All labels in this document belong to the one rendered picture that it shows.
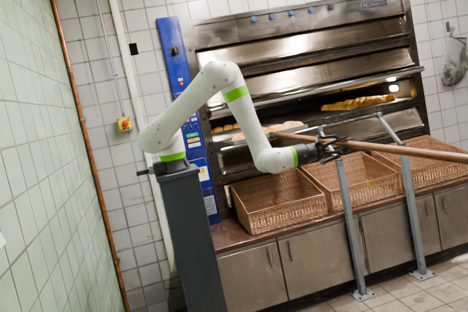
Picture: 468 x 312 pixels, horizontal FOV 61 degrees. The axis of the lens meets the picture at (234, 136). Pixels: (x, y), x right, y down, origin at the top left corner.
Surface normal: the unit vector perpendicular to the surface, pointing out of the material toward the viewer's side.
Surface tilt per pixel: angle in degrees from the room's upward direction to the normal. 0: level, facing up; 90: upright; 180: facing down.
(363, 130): 71
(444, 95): 90
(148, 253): 90
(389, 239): 89
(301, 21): 90
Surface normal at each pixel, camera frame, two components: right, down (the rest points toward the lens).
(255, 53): 0.15, -0.29
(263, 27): 0.22, 0.05
